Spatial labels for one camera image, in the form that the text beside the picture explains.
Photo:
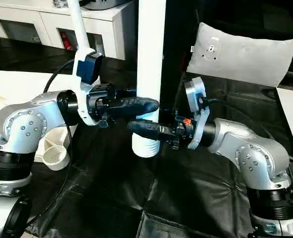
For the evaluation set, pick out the white plastic table leg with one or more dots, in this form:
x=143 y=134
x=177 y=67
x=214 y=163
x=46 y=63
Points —
x=79 y=25
x=150 y=59

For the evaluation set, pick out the white plastic table top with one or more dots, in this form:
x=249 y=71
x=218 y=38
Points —
x=17 y=89

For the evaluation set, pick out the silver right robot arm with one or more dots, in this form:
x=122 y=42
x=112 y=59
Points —
x=251 y=153

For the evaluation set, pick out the black work mat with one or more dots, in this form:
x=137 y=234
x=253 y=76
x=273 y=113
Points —
x=186 y=198

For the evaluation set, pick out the small red bottle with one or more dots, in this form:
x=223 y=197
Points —
x=64 y=40

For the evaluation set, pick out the white cabinet with glass doors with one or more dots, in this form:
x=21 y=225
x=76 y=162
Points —
x=37 y=22

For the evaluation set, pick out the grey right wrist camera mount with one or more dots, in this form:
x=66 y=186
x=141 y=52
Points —
x=197 y=109

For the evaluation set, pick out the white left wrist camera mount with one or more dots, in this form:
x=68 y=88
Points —
x=87 y=69

